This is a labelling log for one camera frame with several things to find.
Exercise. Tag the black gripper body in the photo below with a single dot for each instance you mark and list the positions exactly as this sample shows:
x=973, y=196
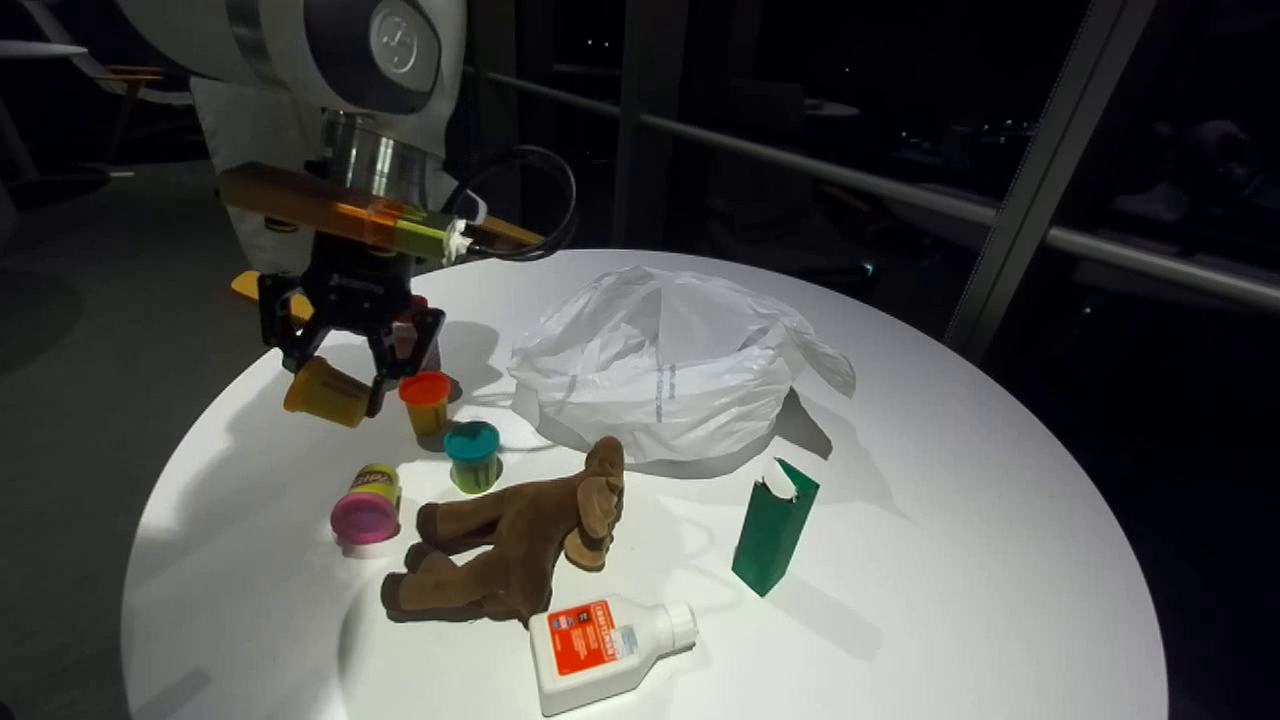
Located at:
x=357, y=281

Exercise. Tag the translucent white plastic bag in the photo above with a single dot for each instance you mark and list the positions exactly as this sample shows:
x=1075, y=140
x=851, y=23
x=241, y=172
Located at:
x=667, y=360

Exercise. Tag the grey vertical window post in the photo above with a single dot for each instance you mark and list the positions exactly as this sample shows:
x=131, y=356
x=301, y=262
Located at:
x=1047, y=172

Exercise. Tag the container with teal lid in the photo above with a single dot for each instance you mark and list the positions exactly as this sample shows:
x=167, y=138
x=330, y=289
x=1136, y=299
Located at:
x=474, y=455

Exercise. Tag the yellow can pink lid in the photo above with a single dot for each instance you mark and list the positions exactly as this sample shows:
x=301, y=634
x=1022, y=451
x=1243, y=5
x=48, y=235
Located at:
x=366, y=510

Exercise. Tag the white bottle orange label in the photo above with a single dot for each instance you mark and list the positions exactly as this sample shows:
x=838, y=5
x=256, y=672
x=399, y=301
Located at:
x=600, y=654

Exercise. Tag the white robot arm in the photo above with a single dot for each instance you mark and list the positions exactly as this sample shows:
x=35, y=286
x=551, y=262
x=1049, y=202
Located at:
x=304, y=54

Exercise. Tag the green bottle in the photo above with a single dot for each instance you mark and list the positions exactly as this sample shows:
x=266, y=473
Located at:
x=770, y=534

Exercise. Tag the yellow play-doh can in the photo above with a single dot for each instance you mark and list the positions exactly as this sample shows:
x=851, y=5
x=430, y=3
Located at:
x=327, y=389

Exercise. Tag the horizontal metal railing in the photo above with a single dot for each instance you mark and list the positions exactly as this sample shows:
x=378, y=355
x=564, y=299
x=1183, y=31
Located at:
x=1066, y=243

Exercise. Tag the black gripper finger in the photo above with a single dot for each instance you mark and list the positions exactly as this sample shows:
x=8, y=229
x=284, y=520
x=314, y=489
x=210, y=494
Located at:
x=402, y=349
x=284, y=326

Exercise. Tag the grey chair wooden armrests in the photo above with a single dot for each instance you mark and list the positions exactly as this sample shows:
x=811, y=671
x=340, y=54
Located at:
x=244, y=286

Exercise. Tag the yellowish wrist camera box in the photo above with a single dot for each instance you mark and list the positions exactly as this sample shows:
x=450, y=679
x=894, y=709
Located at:
x=347, y=212

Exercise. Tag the brown plush moose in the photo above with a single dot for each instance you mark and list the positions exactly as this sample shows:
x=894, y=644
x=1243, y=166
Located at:
x=504, y=545

